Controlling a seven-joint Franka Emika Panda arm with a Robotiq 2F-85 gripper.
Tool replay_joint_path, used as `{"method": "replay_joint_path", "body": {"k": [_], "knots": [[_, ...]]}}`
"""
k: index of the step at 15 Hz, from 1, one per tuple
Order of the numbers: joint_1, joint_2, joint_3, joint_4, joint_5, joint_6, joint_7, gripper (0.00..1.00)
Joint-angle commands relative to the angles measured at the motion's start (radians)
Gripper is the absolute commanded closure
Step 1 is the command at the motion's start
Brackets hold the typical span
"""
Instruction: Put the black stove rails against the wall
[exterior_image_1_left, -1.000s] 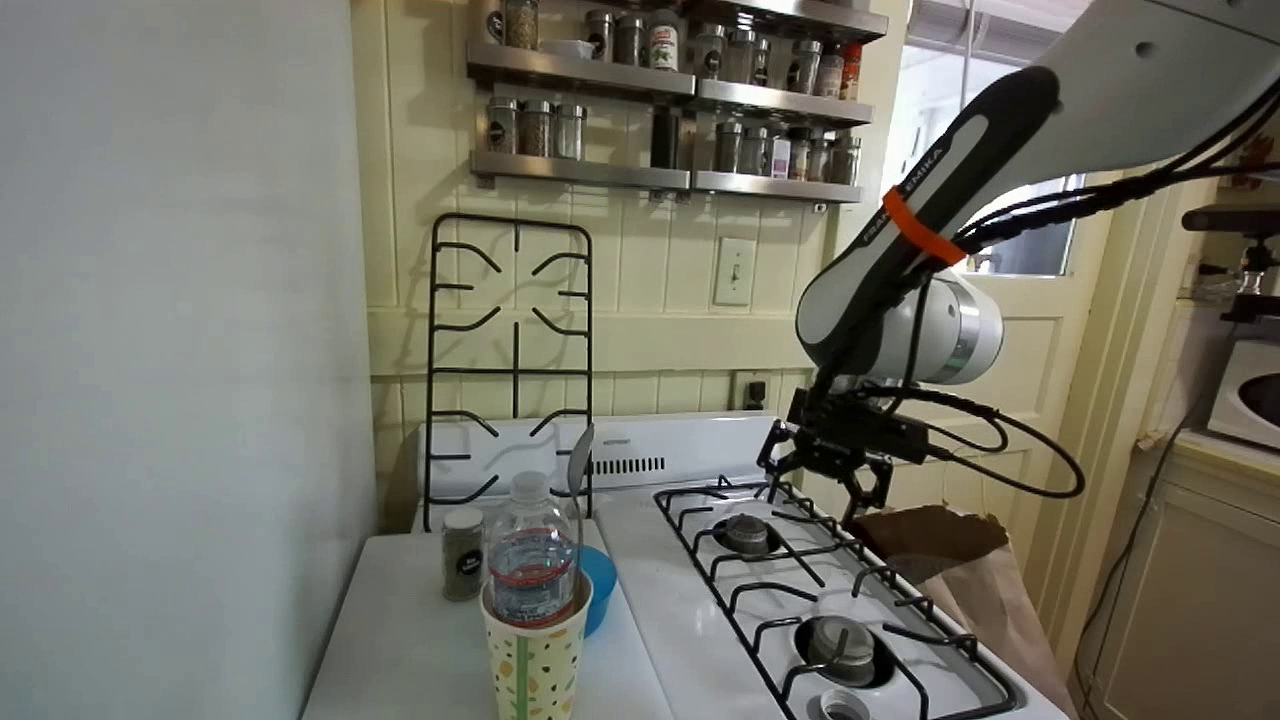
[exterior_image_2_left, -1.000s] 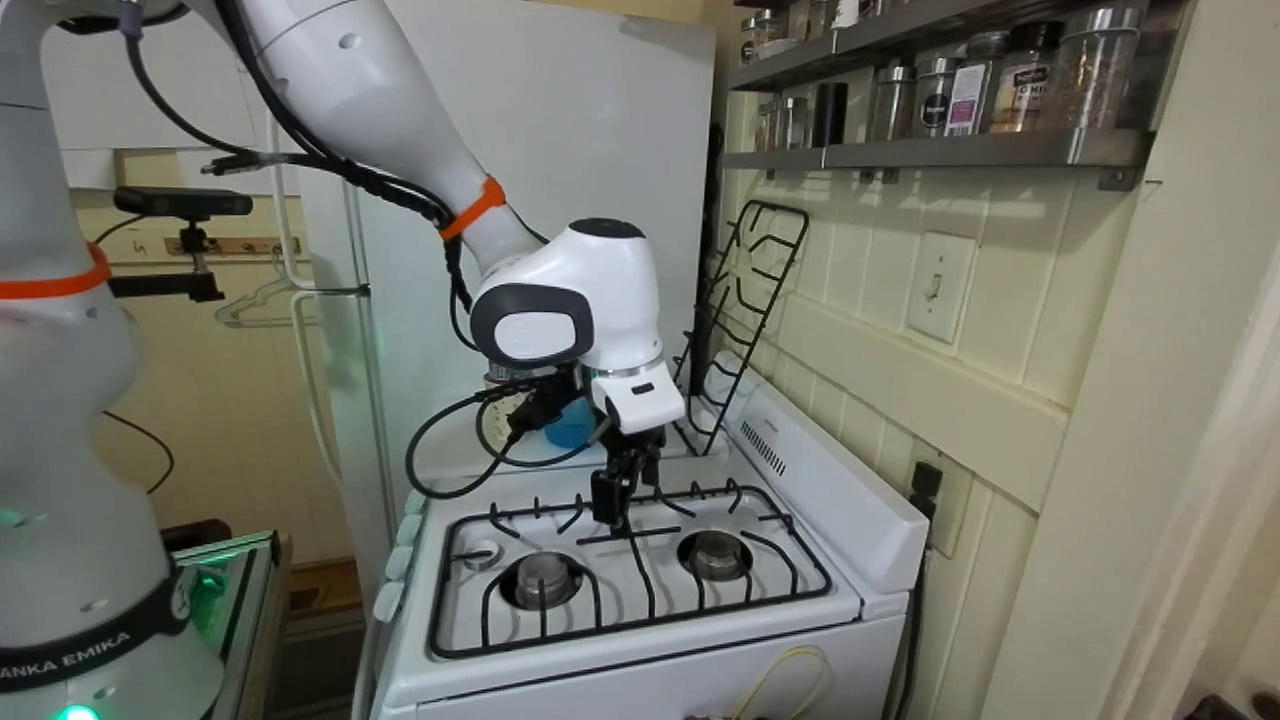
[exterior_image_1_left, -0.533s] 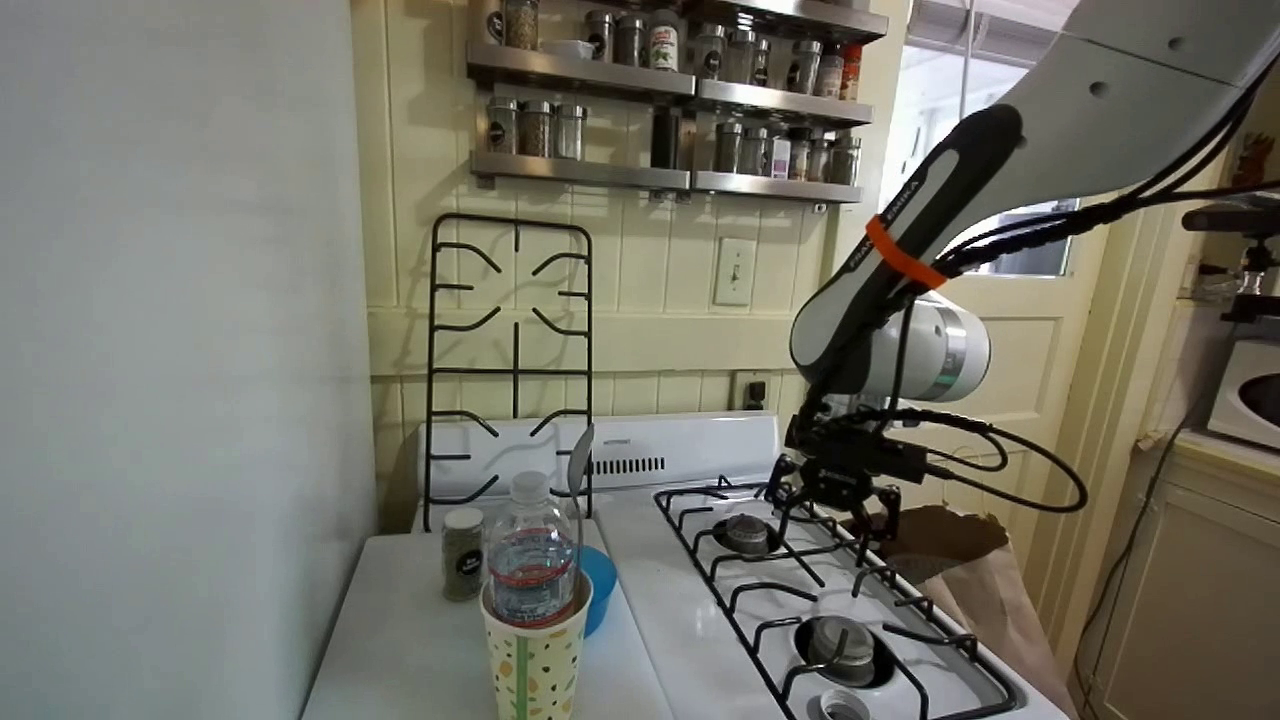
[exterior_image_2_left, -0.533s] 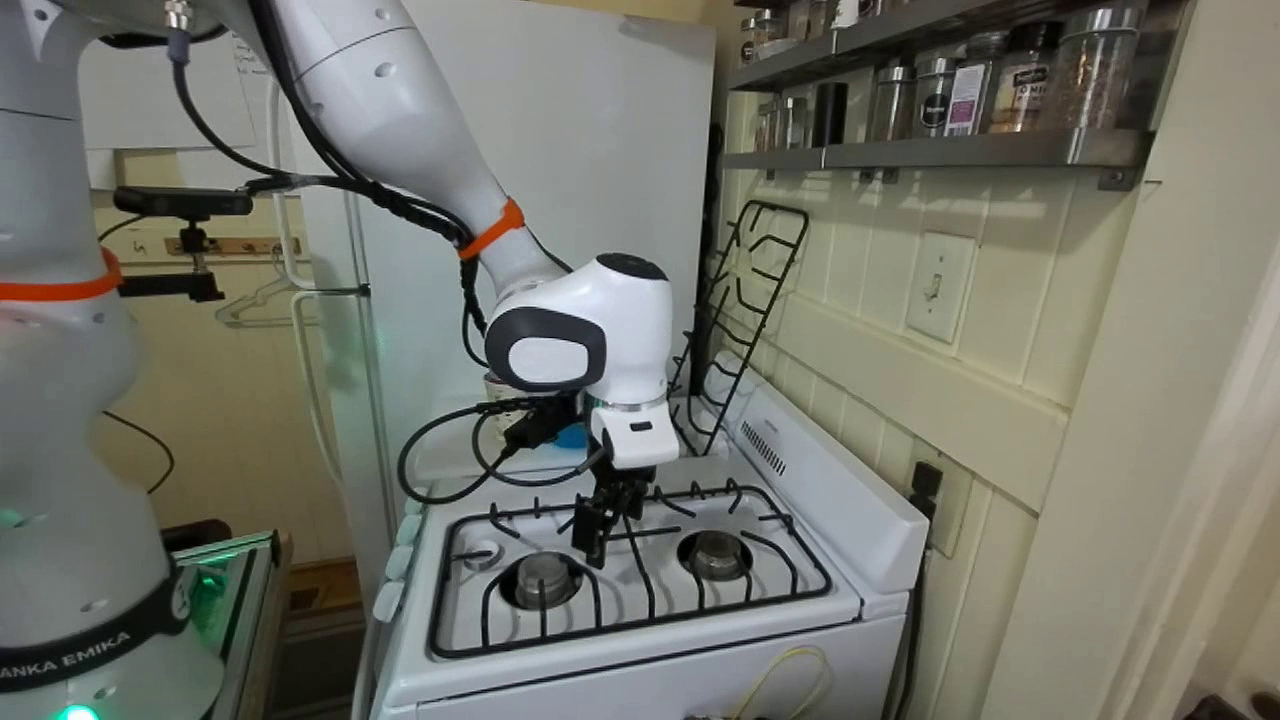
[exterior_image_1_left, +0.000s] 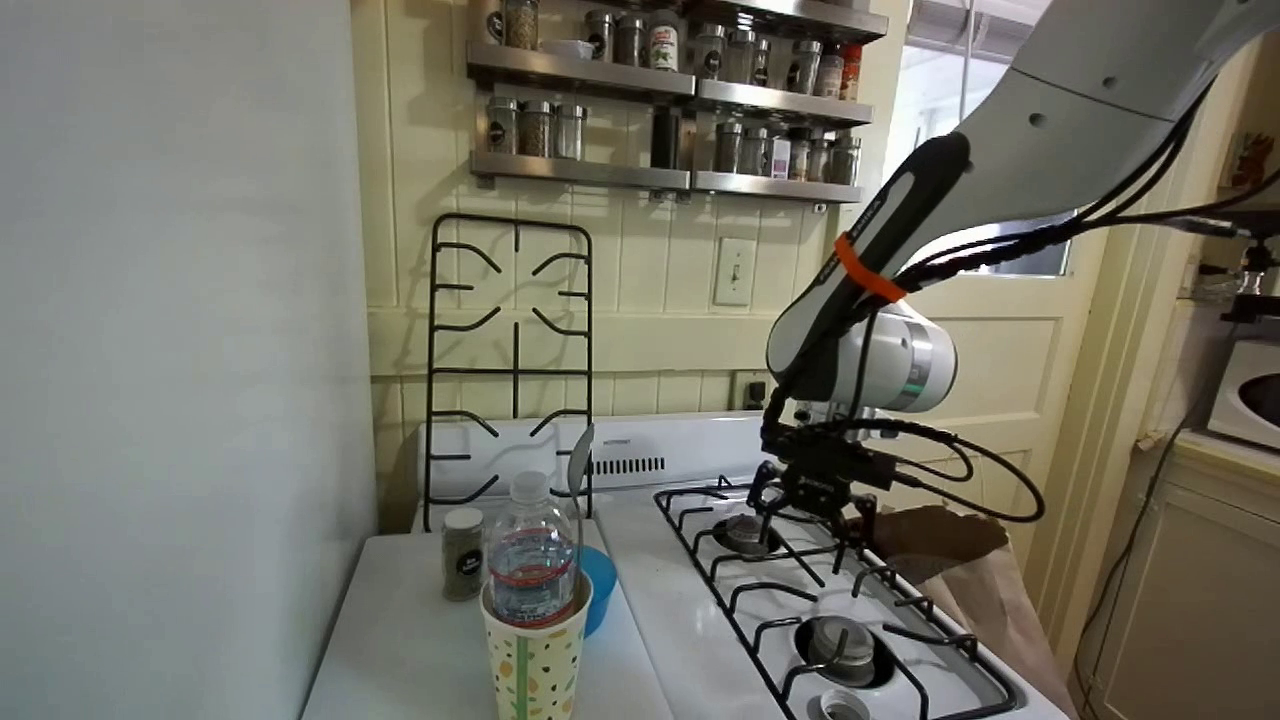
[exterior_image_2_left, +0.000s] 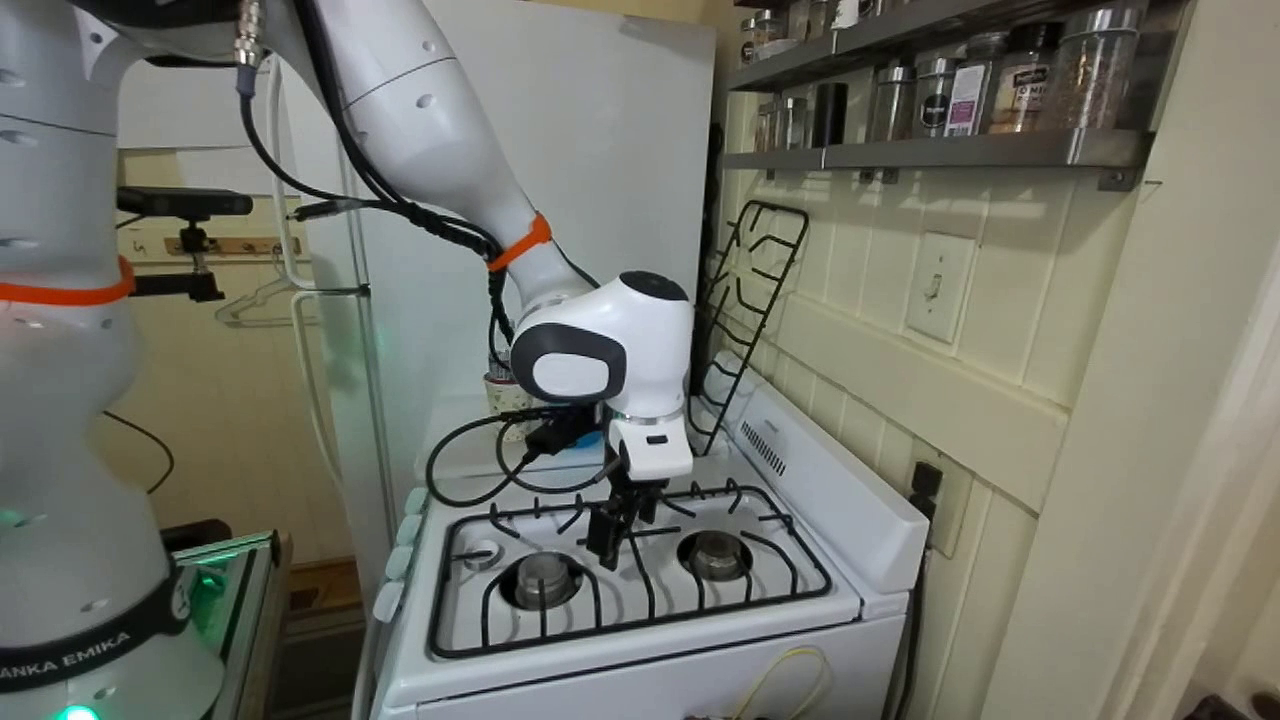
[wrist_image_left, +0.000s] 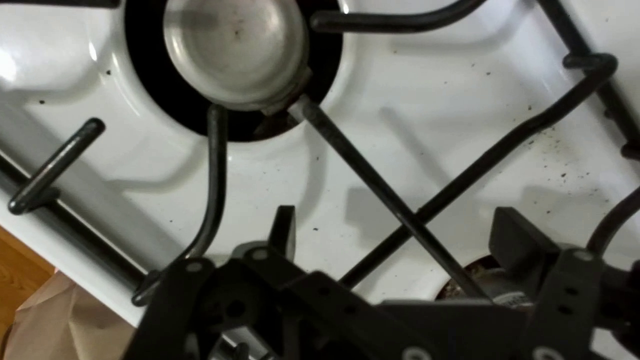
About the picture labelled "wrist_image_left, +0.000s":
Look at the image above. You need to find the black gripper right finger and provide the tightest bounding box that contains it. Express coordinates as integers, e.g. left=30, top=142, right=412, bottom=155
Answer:
left=487, top=205, right=640, bottom=360

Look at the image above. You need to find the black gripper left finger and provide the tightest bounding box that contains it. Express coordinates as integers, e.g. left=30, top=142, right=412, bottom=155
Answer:
left=125, top=204, right=315, bottom=360

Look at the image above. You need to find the black stove grate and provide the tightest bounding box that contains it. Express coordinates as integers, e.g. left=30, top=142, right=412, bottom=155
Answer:
left=0, top=0, right=640, bottom=309

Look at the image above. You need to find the white gas stove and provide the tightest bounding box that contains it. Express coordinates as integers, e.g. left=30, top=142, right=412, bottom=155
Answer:
left=0, top=0, right=640, bottom=360

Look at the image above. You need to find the round metal burner cap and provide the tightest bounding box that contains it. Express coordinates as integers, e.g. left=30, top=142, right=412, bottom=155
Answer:
left=161, top=0, right=313, bottom=114
left=436, top=256, right=516, bottom=301

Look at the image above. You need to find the brown paper bag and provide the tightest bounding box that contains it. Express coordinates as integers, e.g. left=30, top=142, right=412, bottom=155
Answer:
left=0, top=267, right=138, bottom=360

